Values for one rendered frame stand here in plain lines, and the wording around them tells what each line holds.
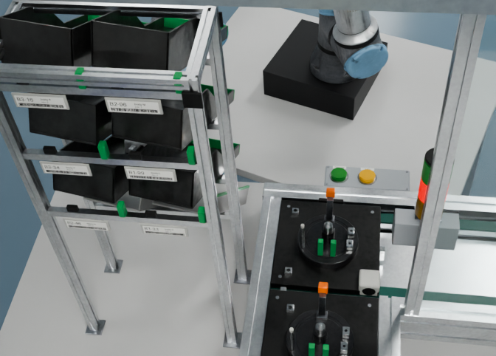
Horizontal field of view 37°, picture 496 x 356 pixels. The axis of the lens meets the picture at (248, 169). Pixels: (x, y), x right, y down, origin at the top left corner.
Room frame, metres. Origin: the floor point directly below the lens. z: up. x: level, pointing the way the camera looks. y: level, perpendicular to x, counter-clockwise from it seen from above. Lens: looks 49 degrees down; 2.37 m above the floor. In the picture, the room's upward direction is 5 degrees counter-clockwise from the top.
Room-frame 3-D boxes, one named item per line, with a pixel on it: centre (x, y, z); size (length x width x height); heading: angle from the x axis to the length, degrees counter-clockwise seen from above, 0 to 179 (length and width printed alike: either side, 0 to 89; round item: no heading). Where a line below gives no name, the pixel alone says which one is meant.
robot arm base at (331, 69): (1.62, -0.28, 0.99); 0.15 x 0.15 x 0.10
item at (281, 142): (1.57, -0.26, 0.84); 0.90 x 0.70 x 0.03; 60
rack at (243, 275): (0.93, 0.21, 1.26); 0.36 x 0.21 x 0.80; 78
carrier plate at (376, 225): (0.98, -0.17, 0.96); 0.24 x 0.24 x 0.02; 78
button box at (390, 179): (1.17, -0.29, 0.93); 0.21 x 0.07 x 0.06; 78
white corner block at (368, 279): (0.86, -0.24, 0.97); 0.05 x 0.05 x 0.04; 78
